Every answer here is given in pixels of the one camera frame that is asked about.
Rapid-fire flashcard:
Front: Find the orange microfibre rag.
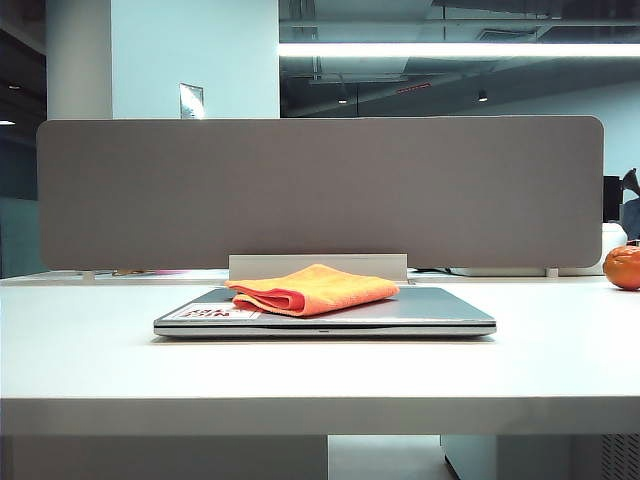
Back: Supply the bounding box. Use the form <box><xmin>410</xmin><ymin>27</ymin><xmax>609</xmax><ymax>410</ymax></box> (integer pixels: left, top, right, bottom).
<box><xmin>224</xmin><ymin>263</ymin><xmax>401</xmax><ymax>319</ymax></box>

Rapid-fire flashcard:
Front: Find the silver Dell laptop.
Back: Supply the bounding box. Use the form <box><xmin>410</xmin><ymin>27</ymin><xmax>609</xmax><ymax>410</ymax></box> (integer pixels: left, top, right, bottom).
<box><xmin>152</xmin><ymin>285</ymin><xmax>497</xmax><ymax>339</ymax></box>

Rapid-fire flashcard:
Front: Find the grey fabric desk partition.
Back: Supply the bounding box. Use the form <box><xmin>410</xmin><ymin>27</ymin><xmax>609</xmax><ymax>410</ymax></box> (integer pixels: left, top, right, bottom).
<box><xmin>35</xmin><ymin>115</ymin><xmax>605</xmax><ymax>271</ymax></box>

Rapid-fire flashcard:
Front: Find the white Nice Try sticker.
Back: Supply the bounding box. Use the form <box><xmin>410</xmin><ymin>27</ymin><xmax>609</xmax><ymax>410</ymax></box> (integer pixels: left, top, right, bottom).
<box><xmin>175</xmin><ymin>301</ymin><xmax>262</xmax><ymax>321</ymax></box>

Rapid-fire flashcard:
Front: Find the framed poster on pillar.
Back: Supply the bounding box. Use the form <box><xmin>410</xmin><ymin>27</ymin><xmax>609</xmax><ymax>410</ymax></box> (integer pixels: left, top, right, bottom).
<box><xmin>178</xmin><ymin>82</ymin><xmax>204</xmax><ymax>120</ymax></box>

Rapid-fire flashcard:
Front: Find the long white ceiling light strip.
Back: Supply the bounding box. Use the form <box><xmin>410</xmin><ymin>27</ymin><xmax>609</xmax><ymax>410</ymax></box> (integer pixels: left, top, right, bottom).
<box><xmin>277</xmin><ymin>41</ymin><xmax>640</xmax><ymax>59</ymax></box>

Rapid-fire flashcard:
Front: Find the black computer monitor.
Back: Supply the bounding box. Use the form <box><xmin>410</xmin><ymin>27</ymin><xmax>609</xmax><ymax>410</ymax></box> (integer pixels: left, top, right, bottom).
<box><xmin>602</xmin><ymin>175</ymin><xmax>624</xmax><ymax>224</ymax></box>

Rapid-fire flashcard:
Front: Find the orange round fruit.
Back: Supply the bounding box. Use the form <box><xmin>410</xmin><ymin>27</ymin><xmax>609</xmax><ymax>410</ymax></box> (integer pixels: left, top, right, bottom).
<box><xmin>602</xmin><ymin>243</ymin><xmax>640</xmax><ymax>291</ymax></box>

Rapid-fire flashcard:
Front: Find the dark seated person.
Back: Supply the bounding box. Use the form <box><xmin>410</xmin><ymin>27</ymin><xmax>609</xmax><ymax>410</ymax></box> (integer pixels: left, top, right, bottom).
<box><xmin>619</xmin><ymin>168</ymin><xmax>640</xmax><ymax>241</ymax></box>

